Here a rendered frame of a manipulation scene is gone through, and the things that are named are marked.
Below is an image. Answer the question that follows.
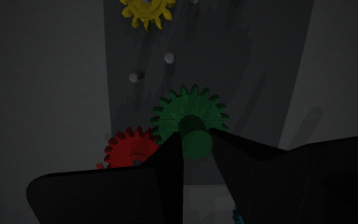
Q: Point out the green gear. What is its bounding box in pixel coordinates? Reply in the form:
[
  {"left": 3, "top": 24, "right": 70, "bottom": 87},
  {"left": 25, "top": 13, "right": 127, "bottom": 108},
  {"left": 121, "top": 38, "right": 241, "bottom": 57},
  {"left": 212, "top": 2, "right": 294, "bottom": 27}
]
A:
[{"left": 150, "top": 84, "right": 230, "bottom": 161}]

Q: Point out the red gear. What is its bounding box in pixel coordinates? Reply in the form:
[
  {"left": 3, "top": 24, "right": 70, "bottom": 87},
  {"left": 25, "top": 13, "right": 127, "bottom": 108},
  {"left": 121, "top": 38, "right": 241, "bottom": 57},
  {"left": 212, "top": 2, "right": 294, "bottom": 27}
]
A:
[{"left": 104, "top": 126, "right": 162, "bottom": 169}]

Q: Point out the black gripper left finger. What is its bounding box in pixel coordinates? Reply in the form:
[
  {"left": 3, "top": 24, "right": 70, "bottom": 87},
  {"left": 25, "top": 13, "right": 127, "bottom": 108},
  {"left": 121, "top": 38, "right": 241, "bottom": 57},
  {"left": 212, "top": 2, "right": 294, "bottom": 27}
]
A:
[{"left": 26, "top": 132, "right": 184, "bottom": 224}]

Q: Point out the teal gear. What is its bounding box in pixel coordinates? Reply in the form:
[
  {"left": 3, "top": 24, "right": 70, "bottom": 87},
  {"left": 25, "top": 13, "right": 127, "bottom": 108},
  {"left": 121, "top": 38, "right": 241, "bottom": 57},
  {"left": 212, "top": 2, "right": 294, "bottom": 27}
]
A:
[{"left": 232, "top": 205, "right": 245, "bottom": 224}]

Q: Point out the grey board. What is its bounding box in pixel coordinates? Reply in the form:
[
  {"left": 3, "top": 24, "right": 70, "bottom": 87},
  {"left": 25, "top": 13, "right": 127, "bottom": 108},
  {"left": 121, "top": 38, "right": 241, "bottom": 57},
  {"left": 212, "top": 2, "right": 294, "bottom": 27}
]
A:
[{"left": 103, "top": 0, "right": 314, "bottom": 148}]

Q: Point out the yellow gear with black stripe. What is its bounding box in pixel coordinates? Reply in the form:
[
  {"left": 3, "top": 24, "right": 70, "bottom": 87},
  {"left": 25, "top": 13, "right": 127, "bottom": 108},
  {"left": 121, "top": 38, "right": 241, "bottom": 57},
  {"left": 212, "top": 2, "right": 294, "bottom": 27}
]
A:
[{"left": 119, "top": 0, "right": 177, "bottom": 32}]

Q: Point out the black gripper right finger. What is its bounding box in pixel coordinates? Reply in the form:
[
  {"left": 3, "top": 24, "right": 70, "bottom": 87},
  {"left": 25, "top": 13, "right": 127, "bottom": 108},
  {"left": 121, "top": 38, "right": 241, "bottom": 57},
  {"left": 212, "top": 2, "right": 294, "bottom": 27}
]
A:
[{"left": 208, "top": 128, "right": 358, "bottom": 224}]

